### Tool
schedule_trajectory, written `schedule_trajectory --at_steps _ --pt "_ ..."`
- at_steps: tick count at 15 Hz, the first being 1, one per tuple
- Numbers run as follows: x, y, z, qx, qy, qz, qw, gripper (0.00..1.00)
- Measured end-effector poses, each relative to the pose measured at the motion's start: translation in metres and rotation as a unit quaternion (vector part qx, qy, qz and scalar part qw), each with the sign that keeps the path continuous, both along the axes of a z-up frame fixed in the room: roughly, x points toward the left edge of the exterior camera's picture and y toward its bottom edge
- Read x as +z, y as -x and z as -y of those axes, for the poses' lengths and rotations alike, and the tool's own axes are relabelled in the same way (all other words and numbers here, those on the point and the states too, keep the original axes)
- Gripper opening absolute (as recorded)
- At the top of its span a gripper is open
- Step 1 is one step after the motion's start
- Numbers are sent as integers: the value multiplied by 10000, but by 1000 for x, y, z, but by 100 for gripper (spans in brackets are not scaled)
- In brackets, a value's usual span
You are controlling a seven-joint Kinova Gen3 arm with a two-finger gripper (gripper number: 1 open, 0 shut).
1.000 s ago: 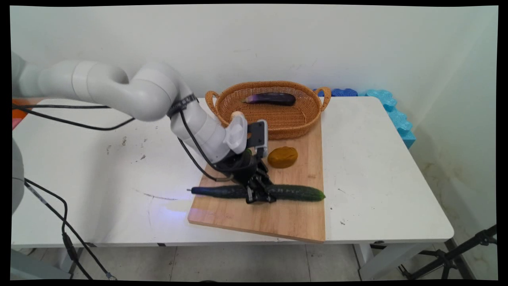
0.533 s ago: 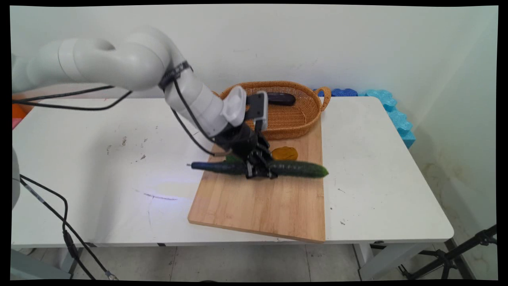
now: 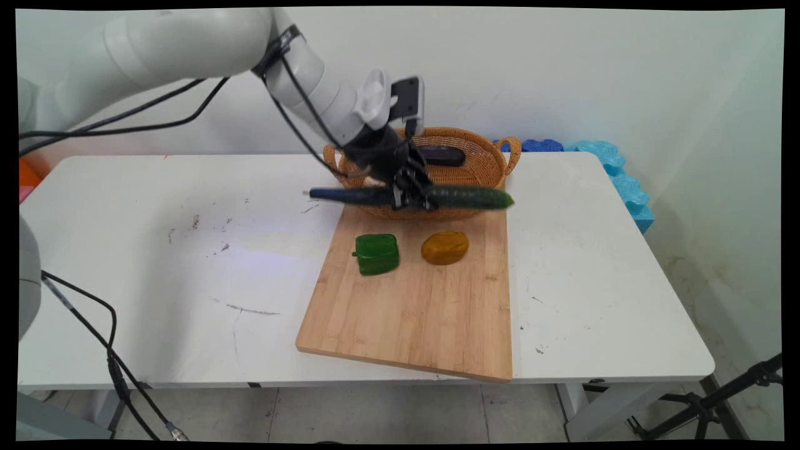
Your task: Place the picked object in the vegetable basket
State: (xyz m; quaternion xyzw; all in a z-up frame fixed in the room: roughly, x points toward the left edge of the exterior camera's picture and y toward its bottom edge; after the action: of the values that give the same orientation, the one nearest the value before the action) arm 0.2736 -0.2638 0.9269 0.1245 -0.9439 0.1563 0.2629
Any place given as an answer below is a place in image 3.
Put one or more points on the black tripod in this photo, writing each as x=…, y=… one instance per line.
x=706, y=403

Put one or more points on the dark blue foam piece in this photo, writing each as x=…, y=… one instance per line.
x=537, y=145

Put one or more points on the orange box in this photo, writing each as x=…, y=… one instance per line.
x=28, y=178

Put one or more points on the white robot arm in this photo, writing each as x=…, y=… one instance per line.
x=187, y=44

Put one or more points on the white table leg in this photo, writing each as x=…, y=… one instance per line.
x=600, y=412

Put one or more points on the long dark green cucumber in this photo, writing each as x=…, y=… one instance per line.
x=469, y=197

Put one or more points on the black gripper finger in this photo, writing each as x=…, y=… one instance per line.
x=400, y=195
x=425, y=187

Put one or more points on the dark eggplant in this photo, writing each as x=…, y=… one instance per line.
x=445, y=156

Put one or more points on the green bell pepper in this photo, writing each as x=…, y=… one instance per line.
x=377, y=253

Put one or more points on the cyan foam piece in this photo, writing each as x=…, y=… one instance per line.
x=625, y=181

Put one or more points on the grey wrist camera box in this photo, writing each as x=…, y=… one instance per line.
x=406, y=100

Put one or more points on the wooden cutting board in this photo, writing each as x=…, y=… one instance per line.
x=412, y=312

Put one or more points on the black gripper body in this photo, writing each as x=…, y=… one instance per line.
x=378, y=153

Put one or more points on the woven wicker basket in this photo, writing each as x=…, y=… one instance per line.
x=481, y=169

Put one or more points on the yellow-brown potato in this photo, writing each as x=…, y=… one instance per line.
x=445, y=247

